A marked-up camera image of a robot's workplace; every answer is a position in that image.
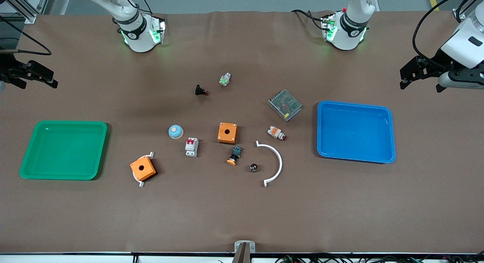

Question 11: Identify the metal mesh power supply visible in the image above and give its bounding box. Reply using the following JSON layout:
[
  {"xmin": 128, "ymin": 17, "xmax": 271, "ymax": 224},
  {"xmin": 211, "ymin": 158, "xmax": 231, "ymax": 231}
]
[{"xmin": 268, "ymin": 89, "xmax": 303, "ymax": 122}]

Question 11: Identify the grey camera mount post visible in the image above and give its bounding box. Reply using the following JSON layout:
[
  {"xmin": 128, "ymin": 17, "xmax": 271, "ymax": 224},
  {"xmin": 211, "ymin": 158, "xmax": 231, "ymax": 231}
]
[{"xmin": 231, "ymin": 243, "xmax": 251, "ymax": 263}]

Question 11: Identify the orange black push button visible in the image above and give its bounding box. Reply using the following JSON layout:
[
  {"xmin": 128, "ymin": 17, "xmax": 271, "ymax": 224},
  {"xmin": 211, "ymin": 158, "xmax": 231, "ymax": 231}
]
[{"xmin": 226, "ymin": 146, "xmax": 243, "ymax": 166}]

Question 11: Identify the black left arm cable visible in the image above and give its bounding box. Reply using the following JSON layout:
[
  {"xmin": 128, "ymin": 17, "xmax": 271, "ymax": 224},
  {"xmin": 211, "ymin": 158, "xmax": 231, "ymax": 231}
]
[
  {"xmin": 413, "ymin": 0, "xmax": 473, "ymax": 61},
  {"xmin": 456, "ymin": 0, "xmax": 477, "ymax": 23}
]

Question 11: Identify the blue round buzzer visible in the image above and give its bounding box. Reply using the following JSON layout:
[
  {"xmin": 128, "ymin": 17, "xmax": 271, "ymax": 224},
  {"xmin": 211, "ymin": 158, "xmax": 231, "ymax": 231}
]
[{"xmin": 168, "ymin": 124, "xmax": 185, "ymax": 139}]

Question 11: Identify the white table edge rail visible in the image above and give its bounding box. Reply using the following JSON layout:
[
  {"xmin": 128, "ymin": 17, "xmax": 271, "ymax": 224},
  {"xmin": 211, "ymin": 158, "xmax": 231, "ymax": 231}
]
[{"xmin": 0, "ymin": 252, "xmax": 484, "ymax": 263}]

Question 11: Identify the blue plastic tray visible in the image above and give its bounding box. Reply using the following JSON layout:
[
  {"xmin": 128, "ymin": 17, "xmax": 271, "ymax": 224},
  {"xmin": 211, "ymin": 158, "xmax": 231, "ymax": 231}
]
[{"xmin": 316, "ymin": 101, "xmax": 396, "ymax": 164}]

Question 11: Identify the large white arc bracket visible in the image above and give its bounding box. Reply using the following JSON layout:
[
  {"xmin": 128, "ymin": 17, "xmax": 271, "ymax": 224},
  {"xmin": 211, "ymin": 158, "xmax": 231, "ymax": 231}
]
[{"xmin": 256, "ymin": 141, "xmax": 283, "ymax": 188}]

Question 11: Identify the red white push button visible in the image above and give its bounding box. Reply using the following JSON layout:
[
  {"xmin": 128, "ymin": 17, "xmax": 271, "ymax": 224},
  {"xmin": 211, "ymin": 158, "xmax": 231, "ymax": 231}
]
[{"xmin": 267, "ymin": 126, "xmax": 288, "ymax": 142}]

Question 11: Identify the green plastic tray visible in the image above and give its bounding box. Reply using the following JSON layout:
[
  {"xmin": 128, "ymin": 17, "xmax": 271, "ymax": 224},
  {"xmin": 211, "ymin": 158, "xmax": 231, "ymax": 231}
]
[{"xmin": 19, "ymin": 120, "xmax": 108, "ymax": 181}]

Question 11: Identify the black floor cable bundle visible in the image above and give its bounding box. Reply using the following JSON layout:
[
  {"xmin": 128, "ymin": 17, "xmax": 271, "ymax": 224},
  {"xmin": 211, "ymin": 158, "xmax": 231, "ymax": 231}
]
[{"xmin": 274, "ymin": 253, "xmax": 484, "ymax": 263}]

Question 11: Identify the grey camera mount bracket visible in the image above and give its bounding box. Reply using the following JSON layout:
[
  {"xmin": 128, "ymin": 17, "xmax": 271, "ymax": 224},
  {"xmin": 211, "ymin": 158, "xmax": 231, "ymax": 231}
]
[{"xmin": 234, "ymin": 241, "xmax": 256, "ymax": 253}]

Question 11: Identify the brown table cover sheet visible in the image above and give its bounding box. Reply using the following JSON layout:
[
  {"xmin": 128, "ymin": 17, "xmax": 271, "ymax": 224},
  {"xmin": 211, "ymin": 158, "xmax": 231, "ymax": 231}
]
[{"xmin": 0, "ymin": 11, "xmax": 484, "ymax": 254}]

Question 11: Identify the white red circuit breaker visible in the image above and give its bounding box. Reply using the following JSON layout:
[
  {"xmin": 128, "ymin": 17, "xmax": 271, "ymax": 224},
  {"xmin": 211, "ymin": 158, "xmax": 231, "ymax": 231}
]
[{"xmin": 185, "ymin": 137, "xmax": 199, "ymax": 158}]

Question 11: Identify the black base cable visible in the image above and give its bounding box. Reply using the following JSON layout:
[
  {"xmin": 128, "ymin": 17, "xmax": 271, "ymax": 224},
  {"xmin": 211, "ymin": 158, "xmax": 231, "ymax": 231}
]
[{"xmin": 290, "ymin": 9, "xmax": 326, "ymax": 31}]

